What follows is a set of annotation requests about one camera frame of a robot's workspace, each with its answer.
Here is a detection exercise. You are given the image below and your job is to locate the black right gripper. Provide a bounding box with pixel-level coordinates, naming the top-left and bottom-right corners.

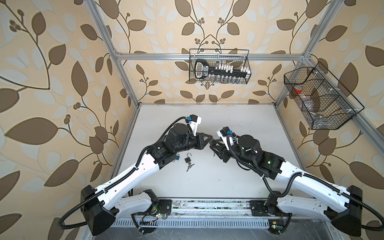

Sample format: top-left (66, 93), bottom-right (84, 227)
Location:
top-left (209, 138), bottom-right (254, 168)

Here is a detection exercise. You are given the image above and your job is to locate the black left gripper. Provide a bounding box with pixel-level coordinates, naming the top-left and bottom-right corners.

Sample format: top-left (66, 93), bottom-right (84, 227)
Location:
top-left (173, 131), bottom-right (213, 155)

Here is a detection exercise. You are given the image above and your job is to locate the large black padlock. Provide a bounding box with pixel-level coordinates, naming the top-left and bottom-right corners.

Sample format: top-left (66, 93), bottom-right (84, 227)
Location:
top-left (185, 153), bottom-right (192, 165)

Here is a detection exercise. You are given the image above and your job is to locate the large padlock key bunch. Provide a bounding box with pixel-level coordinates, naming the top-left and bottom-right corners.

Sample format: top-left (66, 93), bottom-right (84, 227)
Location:
top-left (187, 164), bottom-right (194, 172)

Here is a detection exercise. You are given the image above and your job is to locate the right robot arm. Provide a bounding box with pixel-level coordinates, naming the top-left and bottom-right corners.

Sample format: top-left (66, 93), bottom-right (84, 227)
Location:
top-left (210, 134), bottom-right (363, 237)

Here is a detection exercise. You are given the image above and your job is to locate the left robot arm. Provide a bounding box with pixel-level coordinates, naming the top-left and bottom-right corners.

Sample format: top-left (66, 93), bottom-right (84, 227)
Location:
top-left (80, 118), bottom-right (213, 236)

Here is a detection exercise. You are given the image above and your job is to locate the black socket holder tool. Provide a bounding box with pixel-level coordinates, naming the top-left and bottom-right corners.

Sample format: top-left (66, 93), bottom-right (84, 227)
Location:
top-left (192, 59), bottom-right (251, 80)

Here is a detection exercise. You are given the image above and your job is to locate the red item in basket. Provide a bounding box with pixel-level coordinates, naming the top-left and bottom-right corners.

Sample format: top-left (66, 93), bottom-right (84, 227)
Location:
top-left (293, 85), bottom-right (303, 95)

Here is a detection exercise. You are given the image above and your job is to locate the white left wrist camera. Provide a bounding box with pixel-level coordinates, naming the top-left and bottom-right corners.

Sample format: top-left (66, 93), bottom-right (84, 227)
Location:
top-left (186, 115), bottom-right (202, 137)

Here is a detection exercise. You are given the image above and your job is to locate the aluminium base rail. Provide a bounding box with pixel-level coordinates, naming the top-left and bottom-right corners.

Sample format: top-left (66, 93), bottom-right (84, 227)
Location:
top-left (113, 196), bottom-right (337, 230)

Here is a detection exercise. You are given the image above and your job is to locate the black wire basket back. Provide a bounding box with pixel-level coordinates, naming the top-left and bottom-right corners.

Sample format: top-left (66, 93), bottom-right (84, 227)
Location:
top-left (189, 48), bottom-right (252, 85)

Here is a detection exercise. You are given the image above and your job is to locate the black wire basket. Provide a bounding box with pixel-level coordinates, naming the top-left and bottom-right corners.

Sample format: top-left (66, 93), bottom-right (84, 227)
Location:
top-left (284, 62), bottom-right (365, 130)
top-left (189, 48), bottom-right (252, 85)

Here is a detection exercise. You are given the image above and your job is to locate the black wire basket right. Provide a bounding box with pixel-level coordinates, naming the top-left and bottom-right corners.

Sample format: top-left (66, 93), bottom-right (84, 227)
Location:
top-left (284, 62), bottom-right (365, 130)

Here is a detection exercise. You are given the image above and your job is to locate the aluminium frame horizontal bar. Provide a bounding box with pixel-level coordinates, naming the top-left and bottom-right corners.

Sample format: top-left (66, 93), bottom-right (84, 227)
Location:
top-left (116, 52), bottom-right (305, 62)

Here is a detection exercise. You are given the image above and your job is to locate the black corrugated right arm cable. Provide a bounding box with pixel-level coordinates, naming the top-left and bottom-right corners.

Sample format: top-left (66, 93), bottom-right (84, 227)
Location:
top-left (225, 134), bottom-right (384, 232)

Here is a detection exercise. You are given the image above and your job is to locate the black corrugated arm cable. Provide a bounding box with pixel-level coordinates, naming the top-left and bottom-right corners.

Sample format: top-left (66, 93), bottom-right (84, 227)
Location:
top-left (57, 116), bottom-right (188, 230)
top-left (225, 134), bottom-right (384, 232)

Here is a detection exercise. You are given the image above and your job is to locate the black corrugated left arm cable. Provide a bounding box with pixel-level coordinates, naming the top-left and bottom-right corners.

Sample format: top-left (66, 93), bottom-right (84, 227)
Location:
top-left (57, 116), bottom-right (188, 230)

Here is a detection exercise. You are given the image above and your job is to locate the aluminium frame corner post left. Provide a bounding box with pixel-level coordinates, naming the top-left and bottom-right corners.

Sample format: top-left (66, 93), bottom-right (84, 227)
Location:
top-left (85, 0), bottom-right (140, 109)

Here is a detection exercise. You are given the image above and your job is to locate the aluminium frame corner post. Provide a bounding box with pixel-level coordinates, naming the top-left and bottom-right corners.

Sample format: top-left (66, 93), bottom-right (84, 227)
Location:
top-left (274, 0), bottom-right (344, 108)
top-left (85, 0), bottom-right (140, 109)

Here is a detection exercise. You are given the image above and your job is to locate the aluminium frame corner post right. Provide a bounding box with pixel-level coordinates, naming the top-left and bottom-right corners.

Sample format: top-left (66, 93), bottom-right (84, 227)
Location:
top-left (274, 0), bottom-right (344, 108)

